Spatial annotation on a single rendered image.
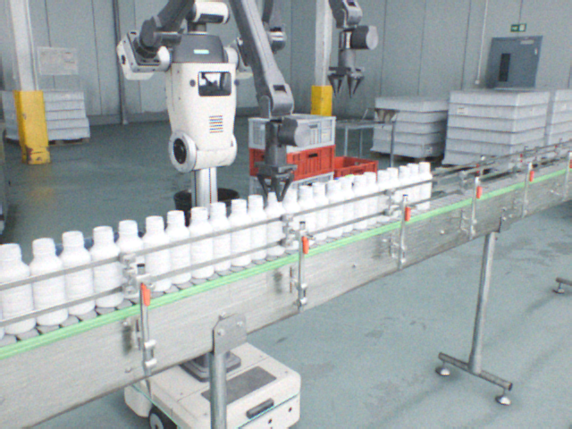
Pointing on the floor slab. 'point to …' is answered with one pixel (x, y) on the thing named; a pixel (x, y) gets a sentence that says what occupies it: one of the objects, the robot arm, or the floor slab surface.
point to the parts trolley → (361, 132)
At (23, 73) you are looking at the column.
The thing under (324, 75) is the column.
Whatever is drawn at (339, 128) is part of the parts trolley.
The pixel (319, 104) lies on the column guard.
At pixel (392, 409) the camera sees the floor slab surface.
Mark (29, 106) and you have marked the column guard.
